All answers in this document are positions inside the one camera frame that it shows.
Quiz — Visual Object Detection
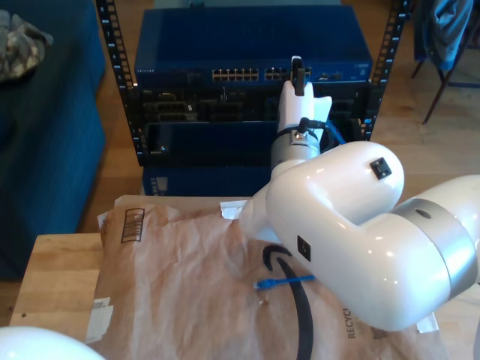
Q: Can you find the blue network cable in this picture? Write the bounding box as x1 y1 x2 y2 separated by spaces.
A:
253 118 348 292

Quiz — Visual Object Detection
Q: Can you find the dark metal chair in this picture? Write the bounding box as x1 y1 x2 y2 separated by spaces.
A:
410 0 480 125

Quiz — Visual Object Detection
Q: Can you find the black gripper signal cable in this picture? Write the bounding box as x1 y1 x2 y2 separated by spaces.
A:
297 116 328 131

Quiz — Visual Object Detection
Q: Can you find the brown paper mailer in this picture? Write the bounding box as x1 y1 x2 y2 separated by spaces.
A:
81 190 451 360

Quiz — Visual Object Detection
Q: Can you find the white tape strip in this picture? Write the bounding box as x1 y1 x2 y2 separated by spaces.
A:
415 313 440 334
219 199 251 221

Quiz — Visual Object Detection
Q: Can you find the blue sofa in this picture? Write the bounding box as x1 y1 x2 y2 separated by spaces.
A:
0 0 108 282

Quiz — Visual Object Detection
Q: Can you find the white shipping label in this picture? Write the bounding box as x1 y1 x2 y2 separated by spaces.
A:
82 297 115 345

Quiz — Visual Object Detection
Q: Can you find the black rack server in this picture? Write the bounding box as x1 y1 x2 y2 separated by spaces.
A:
136 86 371 124

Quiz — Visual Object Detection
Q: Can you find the black server rack frame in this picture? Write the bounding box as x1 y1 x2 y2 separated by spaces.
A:
95 0 412 168

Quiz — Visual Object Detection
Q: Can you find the camouflage cloth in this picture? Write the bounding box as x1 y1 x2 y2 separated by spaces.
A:
0 9 55 83

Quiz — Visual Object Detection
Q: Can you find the blue-grey jacket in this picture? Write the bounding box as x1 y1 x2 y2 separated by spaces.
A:
414 0 476 72

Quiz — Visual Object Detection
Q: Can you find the blue network switch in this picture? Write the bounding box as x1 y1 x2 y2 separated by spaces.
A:
133 7 374 88

